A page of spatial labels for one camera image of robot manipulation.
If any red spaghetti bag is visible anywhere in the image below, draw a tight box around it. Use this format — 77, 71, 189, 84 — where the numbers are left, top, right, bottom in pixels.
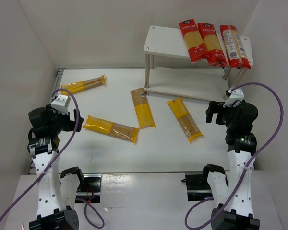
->
198, 23, 228, 67
179, 19, 207, 63

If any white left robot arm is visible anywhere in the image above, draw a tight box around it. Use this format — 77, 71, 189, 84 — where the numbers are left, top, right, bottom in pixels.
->
28, 102, 83, 230

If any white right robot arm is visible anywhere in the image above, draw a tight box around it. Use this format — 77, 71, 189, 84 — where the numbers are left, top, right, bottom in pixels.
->
203, 100, 260, 230

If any white two-tier shelf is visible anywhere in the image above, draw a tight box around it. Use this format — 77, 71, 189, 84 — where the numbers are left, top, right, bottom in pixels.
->
144, 25, 246, 101

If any yellow pasta bag right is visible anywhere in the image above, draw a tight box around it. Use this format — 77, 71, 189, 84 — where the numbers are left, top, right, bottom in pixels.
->
168, 97, 203, 143

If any yellow pasta bag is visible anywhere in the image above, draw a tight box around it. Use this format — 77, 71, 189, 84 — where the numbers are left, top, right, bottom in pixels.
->
83, 115, 139, 143
168, 97, 203, 143
61, 75, 105, 93

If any yellow pasta bag far left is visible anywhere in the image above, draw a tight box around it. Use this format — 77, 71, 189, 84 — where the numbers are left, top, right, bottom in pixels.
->
61, 75, 105, 93

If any yellow pasta bag lower left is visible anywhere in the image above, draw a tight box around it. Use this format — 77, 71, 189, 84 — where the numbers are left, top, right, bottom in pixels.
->
83, 115, 139, 143

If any red spaghetti bag on shelf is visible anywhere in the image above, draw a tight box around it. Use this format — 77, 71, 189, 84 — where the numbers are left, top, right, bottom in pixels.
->
198, 23, 228, 67

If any yellow pasta bag barcode centre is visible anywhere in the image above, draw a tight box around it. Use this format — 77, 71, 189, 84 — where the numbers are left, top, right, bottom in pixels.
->
131, 88, 156, 128

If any red spaghetti bag label up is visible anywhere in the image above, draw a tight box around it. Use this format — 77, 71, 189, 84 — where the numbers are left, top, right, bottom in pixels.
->
220, 24, 251, 70

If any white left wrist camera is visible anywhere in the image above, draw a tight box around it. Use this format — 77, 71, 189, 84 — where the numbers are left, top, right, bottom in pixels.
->
50, 94, 71, 115

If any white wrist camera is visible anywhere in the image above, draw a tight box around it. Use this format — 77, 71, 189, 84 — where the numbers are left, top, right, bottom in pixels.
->
50, 94, 71, 115
223, 88, 244, 108

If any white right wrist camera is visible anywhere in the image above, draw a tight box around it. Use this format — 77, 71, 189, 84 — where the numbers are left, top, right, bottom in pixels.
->
223, 88, 244, 108

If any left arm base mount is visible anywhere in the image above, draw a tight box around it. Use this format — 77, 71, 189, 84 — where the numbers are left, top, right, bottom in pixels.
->
76, 173, 102, 204

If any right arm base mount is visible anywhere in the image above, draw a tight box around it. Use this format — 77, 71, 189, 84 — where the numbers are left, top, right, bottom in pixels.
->
181, 172, 212, 202

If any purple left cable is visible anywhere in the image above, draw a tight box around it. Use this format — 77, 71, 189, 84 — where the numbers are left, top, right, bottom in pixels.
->
0, 88, 105, 230

